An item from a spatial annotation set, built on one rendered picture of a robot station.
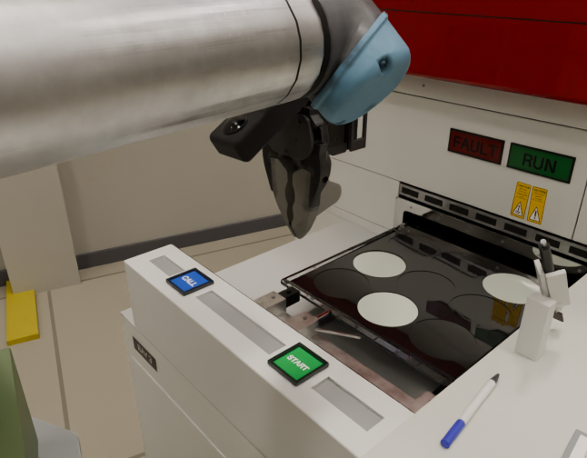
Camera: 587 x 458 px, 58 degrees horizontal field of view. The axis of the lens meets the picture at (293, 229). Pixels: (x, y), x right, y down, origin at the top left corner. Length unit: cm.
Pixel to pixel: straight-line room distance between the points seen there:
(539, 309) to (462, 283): 32
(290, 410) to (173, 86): 48
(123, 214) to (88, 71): 267
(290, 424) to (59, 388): 164
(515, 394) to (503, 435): 7
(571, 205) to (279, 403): 64
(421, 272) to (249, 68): 79
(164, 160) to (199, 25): 258
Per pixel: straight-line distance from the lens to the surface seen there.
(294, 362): 69
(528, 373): 74
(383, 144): 124
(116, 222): 291
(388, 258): 106
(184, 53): 26
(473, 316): 93
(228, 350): 73
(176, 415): 101
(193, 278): 87
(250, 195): 306
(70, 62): 23
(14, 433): 75
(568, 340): 82
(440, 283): 100
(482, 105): 109
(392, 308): 91
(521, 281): 106
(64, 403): 218
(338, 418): 63
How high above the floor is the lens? 142
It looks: 26 degrees down
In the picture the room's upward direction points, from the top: straight up
